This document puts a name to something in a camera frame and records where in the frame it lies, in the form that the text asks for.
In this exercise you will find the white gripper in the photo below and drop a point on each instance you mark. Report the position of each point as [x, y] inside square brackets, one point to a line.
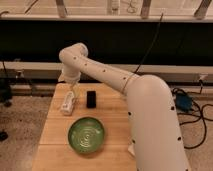
[75, 89]

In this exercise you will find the white plastic bottle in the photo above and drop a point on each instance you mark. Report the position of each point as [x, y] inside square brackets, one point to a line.
[68, 103]

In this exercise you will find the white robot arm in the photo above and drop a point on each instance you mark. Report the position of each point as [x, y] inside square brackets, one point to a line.
[155, 130]

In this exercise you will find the green ceramic bowl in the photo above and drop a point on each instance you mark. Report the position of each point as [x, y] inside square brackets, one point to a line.
[86, 135]

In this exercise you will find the black rectangular block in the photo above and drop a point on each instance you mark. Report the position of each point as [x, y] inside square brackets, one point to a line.
[91, 99]

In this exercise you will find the blue power adapter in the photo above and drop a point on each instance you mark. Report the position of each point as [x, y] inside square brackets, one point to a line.
[183, 102]

